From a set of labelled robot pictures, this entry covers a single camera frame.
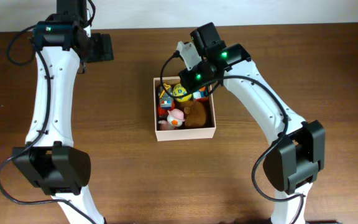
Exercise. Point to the pink duck toy with hat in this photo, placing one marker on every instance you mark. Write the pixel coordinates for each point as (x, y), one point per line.
(175, 119)

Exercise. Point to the pink cardboard box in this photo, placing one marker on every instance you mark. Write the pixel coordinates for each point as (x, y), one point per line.
(181, 133)

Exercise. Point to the multicolour puzzle cube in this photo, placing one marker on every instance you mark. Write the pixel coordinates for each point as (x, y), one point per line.
(201, 94)

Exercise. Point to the brown plush capybara toy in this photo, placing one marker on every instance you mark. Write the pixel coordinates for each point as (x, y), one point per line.
(195, 114)

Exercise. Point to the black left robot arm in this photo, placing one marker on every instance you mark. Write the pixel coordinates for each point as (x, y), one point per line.
(62, 46)

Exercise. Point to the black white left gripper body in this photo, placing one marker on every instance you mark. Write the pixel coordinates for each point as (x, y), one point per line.
(105, 51)

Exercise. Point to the red grey toy truck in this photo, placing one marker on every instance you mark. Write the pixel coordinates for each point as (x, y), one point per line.
(165, 102)

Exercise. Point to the yellow ball with letters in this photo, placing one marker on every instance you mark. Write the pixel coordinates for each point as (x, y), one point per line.
(180, 93)

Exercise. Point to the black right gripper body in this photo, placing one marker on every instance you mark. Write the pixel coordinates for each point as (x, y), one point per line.
(196, 77)

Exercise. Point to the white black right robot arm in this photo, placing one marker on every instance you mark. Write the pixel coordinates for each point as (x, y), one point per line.
(285, 172)

